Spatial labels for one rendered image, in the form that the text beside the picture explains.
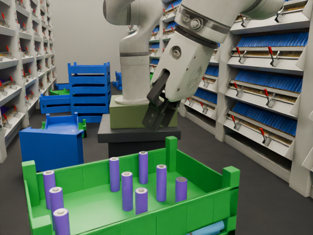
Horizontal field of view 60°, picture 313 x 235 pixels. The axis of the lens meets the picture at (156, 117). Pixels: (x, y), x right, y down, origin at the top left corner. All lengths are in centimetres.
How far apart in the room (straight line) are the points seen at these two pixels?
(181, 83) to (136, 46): 68
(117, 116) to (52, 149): 44
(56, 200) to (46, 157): 101
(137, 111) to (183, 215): 70
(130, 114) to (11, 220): 57
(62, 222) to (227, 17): 34
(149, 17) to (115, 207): 79
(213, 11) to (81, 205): 37
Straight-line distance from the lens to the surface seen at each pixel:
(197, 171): 54
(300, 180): 130
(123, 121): 107
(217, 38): 42
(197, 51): 41
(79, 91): 226
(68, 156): 137
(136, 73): 109
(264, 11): 47
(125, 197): 46
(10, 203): 125
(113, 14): 108
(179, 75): 41
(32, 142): 144
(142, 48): 109
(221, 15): 41
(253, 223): 106
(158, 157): 59
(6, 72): 227
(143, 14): 110
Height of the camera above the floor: 58
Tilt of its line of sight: 14 degrees down
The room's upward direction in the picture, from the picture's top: straight up
